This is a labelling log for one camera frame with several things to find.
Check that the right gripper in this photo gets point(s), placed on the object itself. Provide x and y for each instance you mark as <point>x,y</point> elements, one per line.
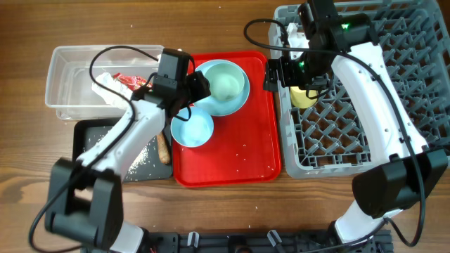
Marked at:
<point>284,65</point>

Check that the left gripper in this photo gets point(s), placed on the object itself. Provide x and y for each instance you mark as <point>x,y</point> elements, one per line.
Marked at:
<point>201,86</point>

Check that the yellow cup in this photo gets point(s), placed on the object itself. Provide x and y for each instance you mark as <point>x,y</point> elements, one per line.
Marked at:
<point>299,98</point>

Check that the red candy wrapper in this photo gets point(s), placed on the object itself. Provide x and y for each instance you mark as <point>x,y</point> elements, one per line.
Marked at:
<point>131,82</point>

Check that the small light blue bowl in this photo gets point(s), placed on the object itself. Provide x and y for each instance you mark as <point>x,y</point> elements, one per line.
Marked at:
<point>192,127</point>

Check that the brown sausage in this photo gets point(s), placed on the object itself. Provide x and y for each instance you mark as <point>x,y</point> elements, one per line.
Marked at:
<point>162,149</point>

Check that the light green bowl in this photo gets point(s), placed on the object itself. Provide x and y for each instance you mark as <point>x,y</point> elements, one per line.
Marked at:
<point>226,81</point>

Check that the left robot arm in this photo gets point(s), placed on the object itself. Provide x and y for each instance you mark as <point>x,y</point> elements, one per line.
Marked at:
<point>85,196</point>

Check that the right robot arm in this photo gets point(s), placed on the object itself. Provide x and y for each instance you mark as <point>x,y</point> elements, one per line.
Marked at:
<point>405,169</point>

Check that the grey dishwasher rack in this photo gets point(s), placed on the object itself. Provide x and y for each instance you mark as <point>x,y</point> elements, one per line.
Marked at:
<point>327,138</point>

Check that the light blue plate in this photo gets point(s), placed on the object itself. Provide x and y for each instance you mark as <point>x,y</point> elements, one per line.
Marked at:
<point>217,108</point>

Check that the white rice pile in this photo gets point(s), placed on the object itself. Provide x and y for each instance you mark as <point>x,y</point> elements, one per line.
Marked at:
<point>138,163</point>

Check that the red serving tray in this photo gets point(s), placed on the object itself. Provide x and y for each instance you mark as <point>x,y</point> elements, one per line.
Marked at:
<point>244,146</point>

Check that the black tray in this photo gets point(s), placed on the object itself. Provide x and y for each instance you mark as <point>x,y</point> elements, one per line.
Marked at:
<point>88,132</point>

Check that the clear plastic bin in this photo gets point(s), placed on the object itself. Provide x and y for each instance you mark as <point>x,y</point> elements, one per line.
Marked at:
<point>69,86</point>

